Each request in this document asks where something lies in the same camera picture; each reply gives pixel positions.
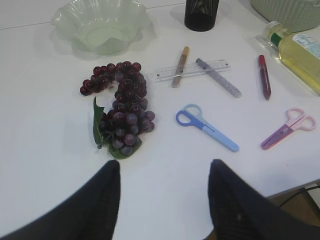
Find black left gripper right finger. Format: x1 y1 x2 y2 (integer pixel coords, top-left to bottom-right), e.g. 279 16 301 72
208 159 320 240

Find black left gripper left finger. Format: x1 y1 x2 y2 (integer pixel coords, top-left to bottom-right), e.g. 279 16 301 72
3 160 121 240

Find purple artificial grape bunch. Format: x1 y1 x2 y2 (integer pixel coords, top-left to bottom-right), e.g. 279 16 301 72
79 61 156 160

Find yellow tea bottle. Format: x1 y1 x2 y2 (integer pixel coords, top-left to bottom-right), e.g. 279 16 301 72
264 21 320 94

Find silver glitter pen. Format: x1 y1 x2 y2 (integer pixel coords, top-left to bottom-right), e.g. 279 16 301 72
195 58 242 98

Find red glitter pen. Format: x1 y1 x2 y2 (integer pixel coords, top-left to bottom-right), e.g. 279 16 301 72
258 54 272 101

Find gold glitter pen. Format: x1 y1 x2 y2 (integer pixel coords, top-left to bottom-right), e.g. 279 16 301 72
171 46 190 88

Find clear plastic ruler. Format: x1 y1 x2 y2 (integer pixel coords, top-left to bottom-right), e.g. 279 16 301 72
148 59 231 82

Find black mesh pen holder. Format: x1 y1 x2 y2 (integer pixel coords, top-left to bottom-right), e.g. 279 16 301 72
184 0 220 32

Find green woven plastic basket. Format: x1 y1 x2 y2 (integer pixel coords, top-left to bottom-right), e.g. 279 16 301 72
250 0 320 33

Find blue scissors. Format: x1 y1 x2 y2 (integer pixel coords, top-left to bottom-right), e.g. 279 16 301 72
175 103 240 153

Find pink scissors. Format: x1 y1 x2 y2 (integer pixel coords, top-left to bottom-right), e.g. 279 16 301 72
260 107 317 151

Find green wavy glass bowl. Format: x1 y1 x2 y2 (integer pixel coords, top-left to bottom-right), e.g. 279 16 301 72
51 0 151 55

